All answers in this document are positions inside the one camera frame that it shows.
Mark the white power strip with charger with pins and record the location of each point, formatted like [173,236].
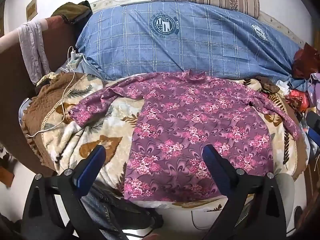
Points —
[74,59]

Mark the brown quilted bedspread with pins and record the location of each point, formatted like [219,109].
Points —
[39,107]

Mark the blue plaid duvet bundle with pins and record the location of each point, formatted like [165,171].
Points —
[177,36]

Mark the beige leaf-print fleece blanket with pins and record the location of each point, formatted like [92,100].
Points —
[68,143]

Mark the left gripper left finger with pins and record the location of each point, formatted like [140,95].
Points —
[53,208]

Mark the brown wooden headboard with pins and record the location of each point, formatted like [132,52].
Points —
[16,85]

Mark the dark red cloth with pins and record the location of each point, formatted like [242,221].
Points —
[306,62]

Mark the red plastic bag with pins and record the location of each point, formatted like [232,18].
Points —
[298,100]

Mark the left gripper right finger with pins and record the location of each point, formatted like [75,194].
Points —
[254,207]

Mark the brown small garment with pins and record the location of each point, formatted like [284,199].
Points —
[267,86]

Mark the grey cloth on headboard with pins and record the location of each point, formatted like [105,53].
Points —
[32,49]

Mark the blue jeans leg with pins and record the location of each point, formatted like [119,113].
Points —
[113,214]

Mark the olive green folded cloth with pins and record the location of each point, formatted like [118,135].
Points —
[73,13]

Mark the purple floral long-sleeve shirt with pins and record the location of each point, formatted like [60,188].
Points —
[182,113]

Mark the lilac floral garment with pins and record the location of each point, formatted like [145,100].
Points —
[314,90]

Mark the small wall plaque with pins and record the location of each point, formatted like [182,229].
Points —
[31,10]

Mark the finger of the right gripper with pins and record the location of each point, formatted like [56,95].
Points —
[314,136]
[313,121]

